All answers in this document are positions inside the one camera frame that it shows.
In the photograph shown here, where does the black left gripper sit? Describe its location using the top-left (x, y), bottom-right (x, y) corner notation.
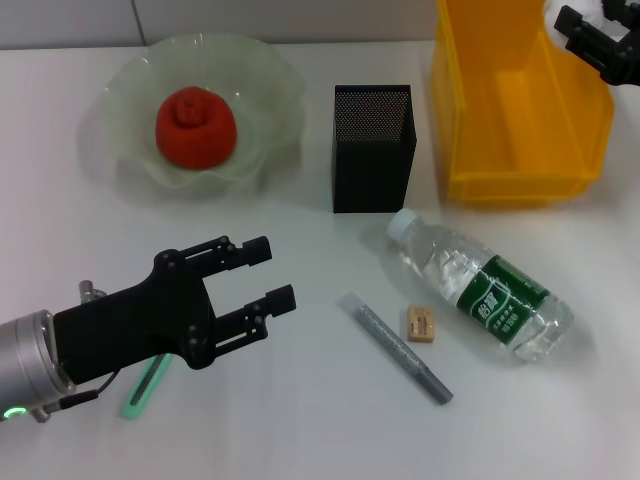
top-left (52, 234), bottom-right (298, 386)

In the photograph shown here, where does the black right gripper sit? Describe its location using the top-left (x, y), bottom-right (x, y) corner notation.
top-left (553, 0), bottom-right (640, 87)

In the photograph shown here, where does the red-orange toy orange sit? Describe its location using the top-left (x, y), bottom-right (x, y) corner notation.
top-left (154, 85), bottom-right (240, 172)

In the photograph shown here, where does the clear water bottle green label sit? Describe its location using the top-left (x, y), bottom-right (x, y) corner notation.
top-left (385, 208), bottom-right (575, 365)

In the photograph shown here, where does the grey marker pen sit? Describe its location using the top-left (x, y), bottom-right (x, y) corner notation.
top-left (335, 294), bottom-right (455, 406)

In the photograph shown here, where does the black mesh pen holder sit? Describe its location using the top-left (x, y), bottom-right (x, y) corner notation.
top-left (332, 83), bottom-right (418, 214)

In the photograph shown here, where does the mint green utility knife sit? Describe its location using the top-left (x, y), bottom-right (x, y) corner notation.
top-left (118, 352), bottom-right (174, 420)

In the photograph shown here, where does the pale green glass fruit plate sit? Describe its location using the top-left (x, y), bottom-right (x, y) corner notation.
top-left (102, 32), bottom-right (307, 201)

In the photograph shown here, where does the yellow plastic bin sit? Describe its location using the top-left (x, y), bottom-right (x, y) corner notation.
top-left (432, 0), bottom-right (616, 209)

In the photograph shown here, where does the small beige wooden block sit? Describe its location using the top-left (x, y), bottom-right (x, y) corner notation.
top-left (407, 305), bottom-right (435, 344)

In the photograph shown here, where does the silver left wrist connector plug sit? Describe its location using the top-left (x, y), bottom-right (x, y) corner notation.
top-left (78, 279), bottom-right (106, 305)

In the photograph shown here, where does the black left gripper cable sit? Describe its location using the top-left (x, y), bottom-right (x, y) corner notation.
top-left (29, 372), bottom-right (121, 424)

